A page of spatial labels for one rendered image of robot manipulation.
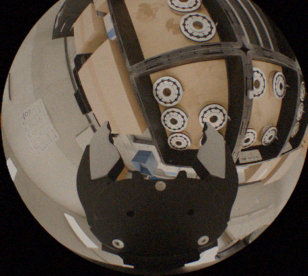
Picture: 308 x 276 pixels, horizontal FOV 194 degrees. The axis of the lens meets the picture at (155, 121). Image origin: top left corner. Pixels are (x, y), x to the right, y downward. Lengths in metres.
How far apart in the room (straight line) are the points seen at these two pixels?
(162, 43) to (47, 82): 3.03
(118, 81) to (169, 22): 0.27
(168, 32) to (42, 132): 2.96
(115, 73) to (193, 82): 0.27
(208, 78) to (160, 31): 0.22
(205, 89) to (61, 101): 3.02
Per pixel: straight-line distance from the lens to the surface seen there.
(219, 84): 0.33
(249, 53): 0.26
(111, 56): 0.36
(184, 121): 0.33
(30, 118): 3.01
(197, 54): 0.22
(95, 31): 0.56
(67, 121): 2.98
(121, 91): 0.34
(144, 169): 0.96
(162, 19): 0.38
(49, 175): 3.23
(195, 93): 0.32
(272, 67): 0.46
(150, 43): 0.35
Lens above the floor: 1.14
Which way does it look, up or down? 51 degrees down
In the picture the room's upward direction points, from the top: 144 degrees counter-clockwise
